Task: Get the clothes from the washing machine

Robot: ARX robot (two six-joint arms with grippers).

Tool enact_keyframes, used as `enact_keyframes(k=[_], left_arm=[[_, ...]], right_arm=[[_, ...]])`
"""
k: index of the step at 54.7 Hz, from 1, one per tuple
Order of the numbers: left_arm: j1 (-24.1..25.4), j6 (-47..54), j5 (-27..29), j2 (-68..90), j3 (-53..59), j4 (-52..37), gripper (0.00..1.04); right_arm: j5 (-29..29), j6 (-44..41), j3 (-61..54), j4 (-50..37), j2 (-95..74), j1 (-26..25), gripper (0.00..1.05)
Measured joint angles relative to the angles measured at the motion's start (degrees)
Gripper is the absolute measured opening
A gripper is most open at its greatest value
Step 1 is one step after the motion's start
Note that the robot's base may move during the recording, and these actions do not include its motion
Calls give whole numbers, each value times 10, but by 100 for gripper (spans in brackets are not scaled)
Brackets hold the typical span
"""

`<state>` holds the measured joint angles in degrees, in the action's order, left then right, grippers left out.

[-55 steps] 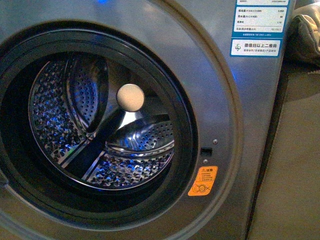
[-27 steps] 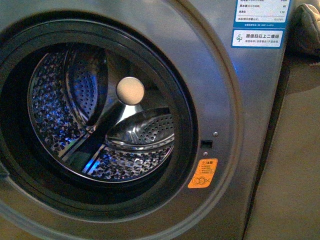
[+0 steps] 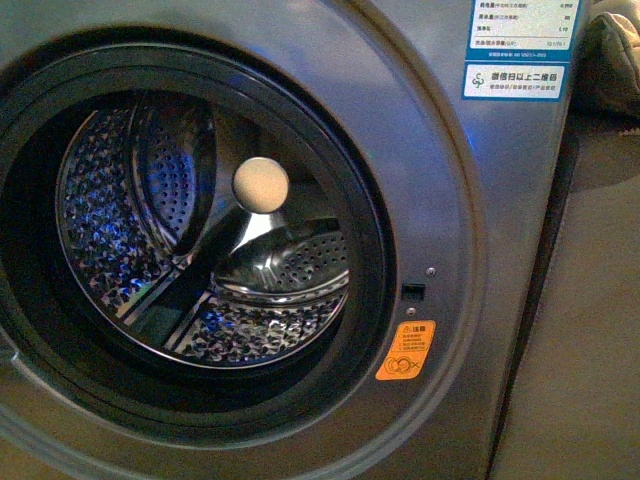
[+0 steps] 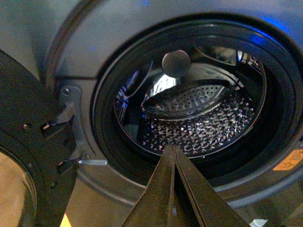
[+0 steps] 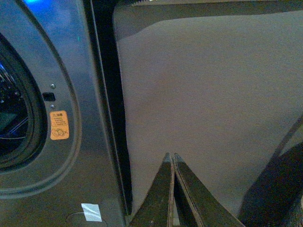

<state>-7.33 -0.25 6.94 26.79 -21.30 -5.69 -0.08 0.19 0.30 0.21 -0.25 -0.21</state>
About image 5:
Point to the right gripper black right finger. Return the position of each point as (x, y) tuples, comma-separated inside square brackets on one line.
[(196, 206)]

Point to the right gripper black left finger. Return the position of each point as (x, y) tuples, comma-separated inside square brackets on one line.
[(157, 209)]

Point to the dark grey washing machine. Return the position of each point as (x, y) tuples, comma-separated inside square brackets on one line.
[(50, 61)]

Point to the white tape patch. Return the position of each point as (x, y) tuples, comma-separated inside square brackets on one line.
[(91, 212)]

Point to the orange warning sticker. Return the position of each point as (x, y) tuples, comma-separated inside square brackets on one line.
[(59, 125)]

